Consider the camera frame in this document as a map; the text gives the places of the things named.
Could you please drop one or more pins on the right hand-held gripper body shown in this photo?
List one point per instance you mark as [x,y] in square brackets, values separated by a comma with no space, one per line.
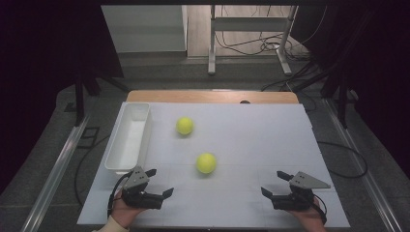
[301,190]

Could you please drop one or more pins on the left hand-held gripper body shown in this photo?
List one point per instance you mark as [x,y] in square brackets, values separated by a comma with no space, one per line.
[139,180]

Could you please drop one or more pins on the white plastic bin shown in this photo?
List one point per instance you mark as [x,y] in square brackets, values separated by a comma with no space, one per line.
[129,141]

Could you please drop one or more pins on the yellow tennis ball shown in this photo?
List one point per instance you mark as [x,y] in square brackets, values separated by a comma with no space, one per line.
[206,163]
[184,125]

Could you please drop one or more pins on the person's right hand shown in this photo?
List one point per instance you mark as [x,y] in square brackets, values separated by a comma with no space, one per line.
[309,219]

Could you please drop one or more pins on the person's left hand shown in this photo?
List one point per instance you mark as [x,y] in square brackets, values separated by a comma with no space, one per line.
[124,211]

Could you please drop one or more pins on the small black round knob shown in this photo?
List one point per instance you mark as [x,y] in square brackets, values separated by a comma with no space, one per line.
[245,102]

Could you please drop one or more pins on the wooden table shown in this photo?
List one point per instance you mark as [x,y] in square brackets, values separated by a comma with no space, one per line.
[206,96]

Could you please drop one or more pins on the black tripod stand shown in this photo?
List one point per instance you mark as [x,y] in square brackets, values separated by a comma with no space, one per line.
[80,96]
[341,93]

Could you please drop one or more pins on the dark curtain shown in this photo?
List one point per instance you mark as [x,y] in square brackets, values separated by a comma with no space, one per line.
[42,64]
[377,71]

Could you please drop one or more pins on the white cabinet panel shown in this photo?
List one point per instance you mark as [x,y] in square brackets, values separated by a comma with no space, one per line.
[145,29]

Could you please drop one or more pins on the aluminium floor rail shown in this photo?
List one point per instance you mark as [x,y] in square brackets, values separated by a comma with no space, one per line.
[361,167]
[54,177]

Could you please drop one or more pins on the black floor bracket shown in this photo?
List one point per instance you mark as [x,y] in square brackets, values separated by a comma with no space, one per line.
[89,137]

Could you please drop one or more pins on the white metal stand frame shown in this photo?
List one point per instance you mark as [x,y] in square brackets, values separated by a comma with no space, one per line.
[248,24]

